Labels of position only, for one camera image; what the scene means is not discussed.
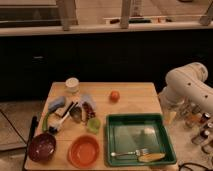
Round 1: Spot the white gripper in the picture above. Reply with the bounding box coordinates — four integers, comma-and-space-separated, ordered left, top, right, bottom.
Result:
161, 102, 182, 124

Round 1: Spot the red apple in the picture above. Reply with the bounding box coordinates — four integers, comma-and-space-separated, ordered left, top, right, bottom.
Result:
109, 91, 120, 102

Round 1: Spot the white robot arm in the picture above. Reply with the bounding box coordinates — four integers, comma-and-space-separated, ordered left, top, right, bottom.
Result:
158, 62, 213, 124

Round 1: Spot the green plastic tray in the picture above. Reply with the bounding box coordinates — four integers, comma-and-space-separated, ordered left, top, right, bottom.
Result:
105, 113, 176, 167

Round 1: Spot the spice bottle rack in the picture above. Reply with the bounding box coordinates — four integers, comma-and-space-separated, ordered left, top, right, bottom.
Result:
178, 102, 213, 151

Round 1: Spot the silver fork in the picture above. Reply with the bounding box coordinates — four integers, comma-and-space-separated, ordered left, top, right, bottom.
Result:
110, 148, 149, 157

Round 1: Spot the small green cup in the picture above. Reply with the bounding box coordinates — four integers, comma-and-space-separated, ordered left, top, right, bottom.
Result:
87, 117, 101, 134

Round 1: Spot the dark red grapes toy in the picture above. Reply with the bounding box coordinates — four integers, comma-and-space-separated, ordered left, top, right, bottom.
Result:
82, 102, 96, 120

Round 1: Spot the pale blue cloth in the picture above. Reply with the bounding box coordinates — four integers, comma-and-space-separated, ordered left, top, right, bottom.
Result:
80, 94, 96, 109

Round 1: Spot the metal measuring cup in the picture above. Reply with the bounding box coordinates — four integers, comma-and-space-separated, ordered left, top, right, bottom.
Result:
70, 107, 82, 123

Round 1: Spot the orange plastic bowl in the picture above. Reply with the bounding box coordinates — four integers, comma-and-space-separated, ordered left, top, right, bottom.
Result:
67, 135, 100, 169

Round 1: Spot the white cup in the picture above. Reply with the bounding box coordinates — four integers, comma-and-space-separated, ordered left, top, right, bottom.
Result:
65, 77, 79, 93

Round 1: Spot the green vegetable toy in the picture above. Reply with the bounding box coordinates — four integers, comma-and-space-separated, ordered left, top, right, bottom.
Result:
42, 112, 51, 132

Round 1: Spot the dark purple bowl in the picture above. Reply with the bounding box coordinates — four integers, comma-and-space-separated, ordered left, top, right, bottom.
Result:
28, 133, 56, 162

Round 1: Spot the black cable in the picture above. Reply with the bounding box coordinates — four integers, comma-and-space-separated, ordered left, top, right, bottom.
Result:
178, 162, 213, 171

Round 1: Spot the black strap at table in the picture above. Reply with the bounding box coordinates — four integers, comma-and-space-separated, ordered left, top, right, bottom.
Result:
21, 115, 39, 171

